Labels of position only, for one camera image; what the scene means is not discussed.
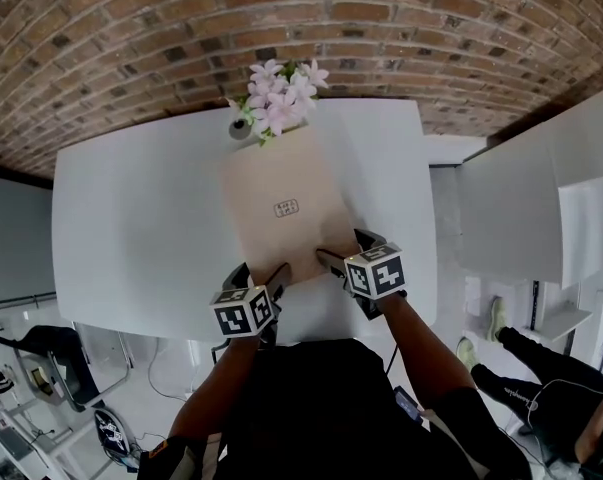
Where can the pink flower bouquet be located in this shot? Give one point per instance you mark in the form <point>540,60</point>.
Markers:
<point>281,100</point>

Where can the person's right forearm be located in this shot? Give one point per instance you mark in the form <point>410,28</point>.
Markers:
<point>421,348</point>

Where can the beige paper folder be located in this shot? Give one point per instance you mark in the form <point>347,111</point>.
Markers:
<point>281,183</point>

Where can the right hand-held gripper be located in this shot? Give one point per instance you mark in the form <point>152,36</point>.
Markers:
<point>376,273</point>

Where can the white cabinet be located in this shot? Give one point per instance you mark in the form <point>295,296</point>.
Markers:
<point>521,193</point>

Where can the person's left forearm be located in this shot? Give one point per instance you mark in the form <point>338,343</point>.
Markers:
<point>216,388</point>

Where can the black phone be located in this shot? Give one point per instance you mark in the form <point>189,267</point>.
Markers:
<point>408,405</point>

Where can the black printed bag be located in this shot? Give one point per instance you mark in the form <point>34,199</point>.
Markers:
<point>112,435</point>

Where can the person's black clothed torso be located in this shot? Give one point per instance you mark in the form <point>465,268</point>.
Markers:
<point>321,418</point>

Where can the small white shelf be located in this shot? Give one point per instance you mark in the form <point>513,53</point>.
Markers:
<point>563,320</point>

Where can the small grey round vase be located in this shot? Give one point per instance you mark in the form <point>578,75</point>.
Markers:
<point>238,129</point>

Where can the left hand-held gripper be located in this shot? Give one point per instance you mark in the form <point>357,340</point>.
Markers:
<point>241,313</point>

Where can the black chair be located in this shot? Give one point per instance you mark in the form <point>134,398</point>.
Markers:
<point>66,363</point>

